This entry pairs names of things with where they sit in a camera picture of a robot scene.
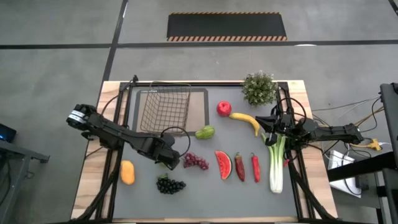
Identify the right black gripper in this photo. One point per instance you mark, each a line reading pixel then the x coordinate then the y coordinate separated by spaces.
pixel 284 126

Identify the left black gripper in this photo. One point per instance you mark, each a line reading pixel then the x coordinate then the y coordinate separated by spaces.
pixel 163 151

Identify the yellow banana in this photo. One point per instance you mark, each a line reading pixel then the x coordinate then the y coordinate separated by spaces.
pixel 247 119

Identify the red grape bunch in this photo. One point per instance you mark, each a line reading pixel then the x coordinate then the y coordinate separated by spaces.
pixel 194 160

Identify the black grape bunch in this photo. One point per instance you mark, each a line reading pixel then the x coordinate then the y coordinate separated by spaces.
pixel 169 185

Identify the red apple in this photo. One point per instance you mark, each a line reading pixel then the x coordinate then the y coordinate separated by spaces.
pixel 224 109

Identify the bright red chili pepper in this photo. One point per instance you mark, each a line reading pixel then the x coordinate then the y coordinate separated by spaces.
pixel 256 168

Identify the dark red chili pepper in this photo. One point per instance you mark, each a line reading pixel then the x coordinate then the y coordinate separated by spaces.
pixel 239 168

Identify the watermelon slice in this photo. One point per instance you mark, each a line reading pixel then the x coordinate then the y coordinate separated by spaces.
pixel 224 165

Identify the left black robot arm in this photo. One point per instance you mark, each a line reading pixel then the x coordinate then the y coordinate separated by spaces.
pixel 118 133

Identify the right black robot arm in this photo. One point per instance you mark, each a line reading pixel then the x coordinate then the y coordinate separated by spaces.
pixel 329 132

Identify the green potted plant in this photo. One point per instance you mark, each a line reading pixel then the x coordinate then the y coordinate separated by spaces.
pixel 259 88

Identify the orange mango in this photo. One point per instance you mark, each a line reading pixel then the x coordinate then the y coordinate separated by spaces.
pixel 127 172

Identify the small red clip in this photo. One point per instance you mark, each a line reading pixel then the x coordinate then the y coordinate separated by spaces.
pixel 285 163

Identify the green bok choy stalk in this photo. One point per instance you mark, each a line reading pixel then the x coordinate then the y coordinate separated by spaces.
pixel 276 168

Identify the brown mat with dark border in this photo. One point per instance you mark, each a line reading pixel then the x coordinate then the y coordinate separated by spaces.
pixel 199 109

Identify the grey table mat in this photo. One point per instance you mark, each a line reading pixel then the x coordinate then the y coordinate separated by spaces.
pixel 199 202

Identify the white box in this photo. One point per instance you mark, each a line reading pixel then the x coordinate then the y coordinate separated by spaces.
pixel 339 161

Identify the black hazard-striped floor mat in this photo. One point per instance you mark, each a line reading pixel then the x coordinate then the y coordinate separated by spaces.
pixel 227 26

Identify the yellow power plug splitter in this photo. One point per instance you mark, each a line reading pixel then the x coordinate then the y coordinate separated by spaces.
pixel 373 145

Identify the black equipment cart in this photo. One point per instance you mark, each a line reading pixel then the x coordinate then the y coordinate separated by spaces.
pixel 390 118

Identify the grey metal table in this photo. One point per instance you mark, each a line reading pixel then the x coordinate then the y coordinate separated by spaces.
pixel 18 154

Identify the blue-lit black device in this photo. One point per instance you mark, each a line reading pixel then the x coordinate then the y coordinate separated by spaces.
pixel 6 133

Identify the black metal table frame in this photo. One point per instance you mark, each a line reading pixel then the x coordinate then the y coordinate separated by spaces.
pixel 217 84

